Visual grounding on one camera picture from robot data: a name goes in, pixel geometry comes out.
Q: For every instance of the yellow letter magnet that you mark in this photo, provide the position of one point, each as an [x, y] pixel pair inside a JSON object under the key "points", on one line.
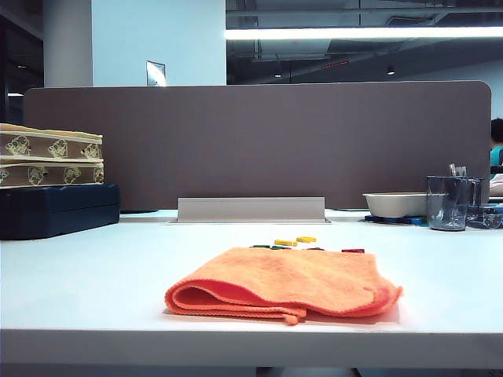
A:
{"points": [[285, 242], [306, 239]]}

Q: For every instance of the orange microfiber cloth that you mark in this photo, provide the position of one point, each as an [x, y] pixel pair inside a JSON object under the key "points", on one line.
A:
{"points": [[294, 275]]}

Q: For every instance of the brown desk partition panel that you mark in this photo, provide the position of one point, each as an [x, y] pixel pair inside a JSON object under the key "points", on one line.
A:
{"points": [[275, 137]]}

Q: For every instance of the white paper bowl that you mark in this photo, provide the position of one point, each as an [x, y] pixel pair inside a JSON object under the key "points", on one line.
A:
{"points": [[393, 204]]}

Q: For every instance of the blue flat mat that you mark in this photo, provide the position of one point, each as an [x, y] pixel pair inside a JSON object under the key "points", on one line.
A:
{"points": [[408, 220]]}

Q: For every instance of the black ceiling spot lamp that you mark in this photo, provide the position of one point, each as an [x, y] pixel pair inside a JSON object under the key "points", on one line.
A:
{"points": [[390, 71]]}

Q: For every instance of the long ceiling light strip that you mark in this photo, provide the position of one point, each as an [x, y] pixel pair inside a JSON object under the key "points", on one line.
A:
{"points": [[353, 33]]}

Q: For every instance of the dark blue plastic case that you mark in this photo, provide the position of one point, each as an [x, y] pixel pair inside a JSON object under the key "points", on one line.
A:
{"points": [[59, 212]]}

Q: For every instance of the clear grey plastic cup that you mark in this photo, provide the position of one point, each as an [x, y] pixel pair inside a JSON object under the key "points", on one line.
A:
{"points": [[447, 208]]}

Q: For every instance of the clear plastic container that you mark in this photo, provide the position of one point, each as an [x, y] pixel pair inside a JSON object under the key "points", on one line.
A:
{"points": [[487, 218]]}

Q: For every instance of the person in teal shirt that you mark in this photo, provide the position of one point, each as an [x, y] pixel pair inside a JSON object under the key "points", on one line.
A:
{"points": [[497, 151]]}

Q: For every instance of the small framed wall sign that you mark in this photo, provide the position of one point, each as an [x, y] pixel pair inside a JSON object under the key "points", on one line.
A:
{"points": [[155, 73]]}

